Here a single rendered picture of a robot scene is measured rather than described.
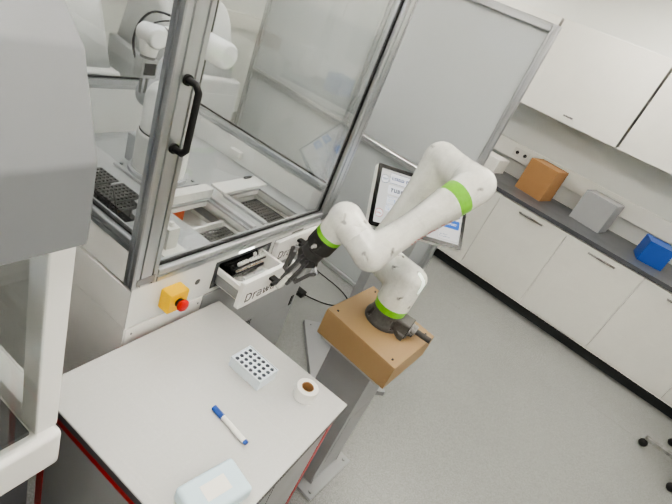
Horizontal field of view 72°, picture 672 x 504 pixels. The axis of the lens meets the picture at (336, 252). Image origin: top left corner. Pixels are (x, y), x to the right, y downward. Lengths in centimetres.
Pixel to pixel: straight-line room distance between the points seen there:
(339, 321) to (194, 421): 60
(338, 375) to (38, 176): 138
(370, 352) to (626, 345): 303
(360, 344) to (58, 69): 123
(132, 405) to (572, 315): 363
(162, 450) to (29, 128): 84
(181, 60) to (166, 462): 91
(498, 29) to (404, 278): 178
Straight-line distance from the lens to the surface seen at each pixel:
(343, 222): 134
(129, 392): 137
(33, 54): 68
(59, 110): 69
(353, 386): 181
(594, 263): 418
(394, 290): 160
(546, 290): 430
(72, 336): 174
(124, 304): 142
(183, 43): 108
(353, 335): 161
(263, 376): 145
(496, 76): 292
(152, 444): 128
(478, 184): 149
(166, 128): 113
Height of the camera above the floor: 182
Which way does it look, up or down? 28 degrees down
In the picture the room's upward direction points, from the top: 24 degrees clockwise
